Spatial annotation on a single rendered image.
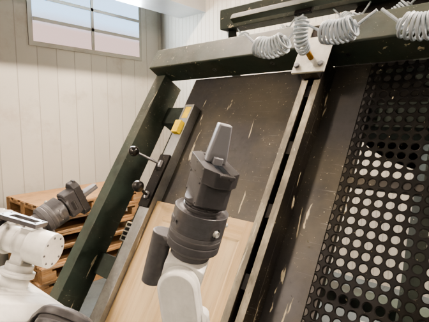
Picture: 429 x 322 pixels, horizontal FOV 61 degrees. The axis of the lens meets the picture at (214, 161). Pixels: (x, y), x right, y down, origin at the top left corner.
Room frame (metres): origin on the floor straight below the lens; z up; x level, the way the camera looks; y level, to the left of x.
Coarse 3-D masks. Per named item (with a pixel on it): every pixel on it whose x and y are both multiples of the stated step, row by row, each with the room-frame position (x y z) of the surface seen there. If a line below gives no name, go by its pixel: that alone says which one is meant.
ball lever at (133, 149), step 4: (132, 148) 1.26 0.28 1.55; (136, 148) 1.26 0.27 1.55; (128, 152) 1.26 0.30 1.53; (132, 152) 1.25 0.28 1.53; (136, 152) 1.26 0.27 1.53; (132, 156) 1.26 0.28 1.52; (144, 156) 1.28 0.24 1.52; (152, 160) 1.28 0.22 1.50; (160, 160) 1.29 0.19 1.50; (160, 164) 1.28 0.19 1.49
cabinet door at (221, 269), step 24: (168, 216) 1.18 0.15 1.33; (144, 240) 1.18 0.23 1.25; (240, 240) 0.97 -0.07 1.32; (144, 264) 1.12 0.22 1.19; (216, 264) 0.98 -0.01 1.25; (120, 288) 1.12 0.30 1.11; (144, 288) 1.07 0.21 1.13; (216, 288) 0.93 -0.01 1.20; (120, 312) 1.07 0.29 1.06; (144, 312) 1.02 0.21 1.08; (216, 312) 0.89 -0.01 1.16
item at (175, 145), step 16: (192, 112) 1.38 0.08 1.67; (192, 128) 1.38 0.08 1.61; (176, 144) 1.32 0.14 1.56; (176, 160) 1.32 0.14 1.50; (160, 192) 1.26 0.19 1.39; (144, 208) 1.23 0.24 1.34; (144, 224) 1.20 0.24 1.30; (128, 240) 1.19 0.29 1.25; (128, 256) 1.15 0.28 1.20; (112, 272) 1.15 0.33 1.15; (112, 288) 1.11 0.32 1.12; (96, 304) 1.11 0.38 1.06; (96, 320) 1.07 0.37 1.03
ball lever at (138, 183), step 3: (138, 180) 1.15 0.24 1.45; (135, 183) 1.14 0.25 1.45; (138, 183) 1.14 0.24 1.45; (141, 183) 1.14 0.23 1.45; (132, 186) 1.14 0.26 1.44; (135, 186) 1.14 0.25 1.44; (138, 186) 1.14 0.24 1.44; (141, 186) 1.14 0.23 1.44; (135, 189) 1.14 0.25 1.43; (138, 189) 1.14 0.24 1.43; (141, 189) 1.14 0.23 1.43; (144, 192) 1.21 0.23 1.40; (147, 192) 1.24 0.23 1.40; (144, 195) 1.23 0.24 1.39; (147, 195) 1.24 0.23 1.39; (144, 198) 1.24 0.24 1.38
